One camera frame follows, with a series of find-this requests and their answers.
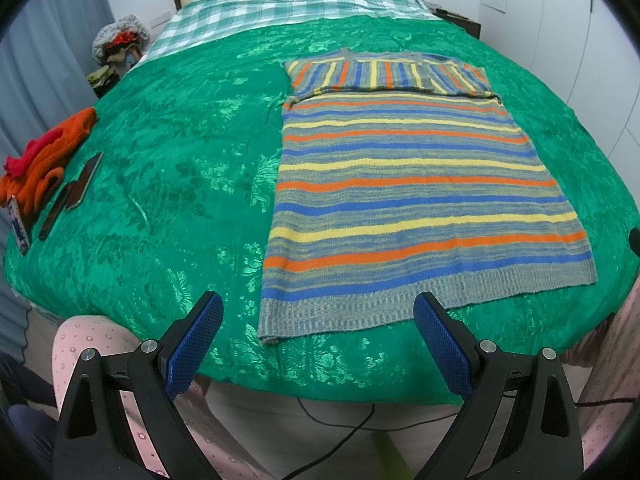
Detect striped knit sweater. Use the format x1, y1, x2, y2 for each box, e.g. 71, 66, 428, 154
256, 49, 600, 345

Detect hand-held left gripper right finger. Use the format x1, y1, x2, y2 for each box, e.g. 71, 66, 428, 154
414, 291, 585, 480

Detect pile of clothes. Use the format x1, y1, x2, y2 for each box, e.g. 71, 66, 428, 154
86, 14, 151, 98

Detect blue-grey curtain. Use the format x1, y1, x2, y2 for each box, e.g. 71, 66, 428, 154
0, 0, 113, 361

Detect black floor cable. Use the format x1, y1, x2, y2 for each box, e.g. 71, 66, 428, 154
277, 390, 640, 480

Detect white wardrobe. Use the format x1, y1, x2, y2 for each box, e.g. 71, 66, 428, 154
475, 0, 640, 161

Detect large black phone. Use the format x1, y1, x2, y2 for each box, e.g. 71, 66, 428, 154
65, 151, 104, 211

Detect dark wooden nightstand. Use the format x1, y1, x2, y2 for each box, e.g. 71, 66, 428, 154
432, 7, 482, 40

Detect green patterned bedspread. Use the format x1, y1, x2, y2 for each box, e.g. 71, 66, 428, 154
2, 14, 640, 407

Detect orange knit garment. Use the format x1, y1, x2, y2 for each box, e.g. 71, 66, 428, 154
0, 107, 99, 221

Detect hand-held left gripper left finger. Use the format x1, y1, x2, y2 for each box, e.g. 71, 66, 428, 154
52, 291, 224, 480

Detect red cloth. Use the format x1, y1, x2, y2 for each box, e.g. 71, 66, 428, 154
4, 137, 51, 178

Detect person's pink dotted pants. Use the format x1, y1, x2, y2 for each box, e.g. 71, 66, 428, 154
52, 280, 640, 480

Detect green plaid bed sheet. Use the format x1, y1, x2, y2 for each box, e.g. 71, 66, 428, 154
131, 0, 443, 66

